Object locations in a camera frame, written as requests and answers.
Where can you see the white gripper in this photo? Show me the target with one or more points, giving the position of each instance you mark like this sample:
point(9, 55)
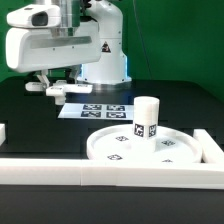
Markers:
point(30, 50)

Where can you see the white cross-shaped table base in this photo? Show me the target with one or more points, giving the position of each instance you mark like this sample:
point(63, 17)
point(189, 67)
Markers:
point(59, 89)

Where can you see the white round table top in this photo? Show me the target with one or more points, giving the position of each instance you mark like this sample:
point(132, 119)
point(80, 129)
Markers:
point(117, 143)

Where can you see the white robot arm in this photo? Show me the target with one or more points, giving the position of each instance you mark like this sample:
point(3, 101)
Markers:
point(111, 68)

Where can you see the white marker sheet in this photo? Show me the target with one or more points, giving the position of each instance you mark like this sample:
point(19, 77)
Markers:
point(96, 111)

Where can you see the white left fence block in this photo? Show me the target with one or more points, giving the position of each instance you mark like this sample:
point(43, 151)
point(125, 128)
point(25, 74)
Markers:
point(2, 134)

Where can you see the white front fence bar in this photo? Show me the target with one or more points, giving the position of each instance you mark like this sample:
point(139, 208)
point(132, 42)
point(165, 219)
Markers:
point(90, 172)

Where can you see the white fence bar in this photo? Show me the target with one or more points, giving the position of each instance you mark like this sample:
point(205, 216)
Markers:
point(90, 172)
point(211, 152)

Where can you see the white right fence bar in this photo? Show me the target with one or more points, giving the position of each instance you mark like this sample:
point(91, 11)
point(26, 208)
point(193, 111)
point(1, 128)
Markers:
point(211, 152)

